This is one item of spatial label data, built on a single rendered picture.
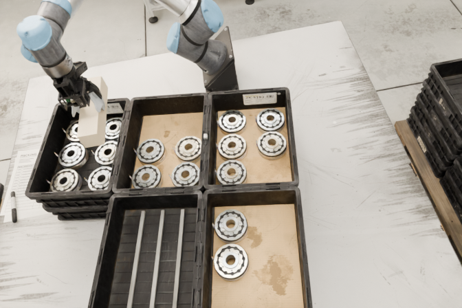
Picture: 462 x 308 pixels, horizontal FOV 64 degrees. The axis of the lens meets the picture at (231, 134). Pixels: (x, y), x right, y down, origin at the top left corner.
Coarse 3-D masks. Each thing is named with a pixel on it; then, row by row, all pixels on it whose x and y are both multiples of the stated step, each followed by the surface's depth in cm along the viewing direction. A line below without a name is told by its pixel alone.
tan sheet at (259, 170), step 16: (256, 112) 143; (256, 128) 139; (272, 144) 134; (288, 144) 134; (256, 160) 131; (272, 160) 131; (288, 160) 130; (256, 176) 128; (272, 176) 127; (288, 176) 127
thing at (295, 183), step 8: (264, 88) 137; (272, 88) 136; (280, 88) 136; (288, 88) 135; (208, 96) 137; (288, 96) 133; (208, 104) 135; (288, 104) 133; (208, 112) 133; (288, 112) 129; (208, 120) 131; (208, 128) 129; (208, 136) 129; (208, 144) 125; (208, 152) 124; (208, 160) 122; (296, 160) 118; (208, 168) 120; (296, 168) 117; (208, 176) 119; (296, 176) 115; (224, 184) 116; (232, 184) 116; (240, 184) 116; (248, 184) 115; (256, 184) 115; (264, 184) 115; (272, 184) 115; (280, 184) 114; (288, 184) 114; (296, 184) 114
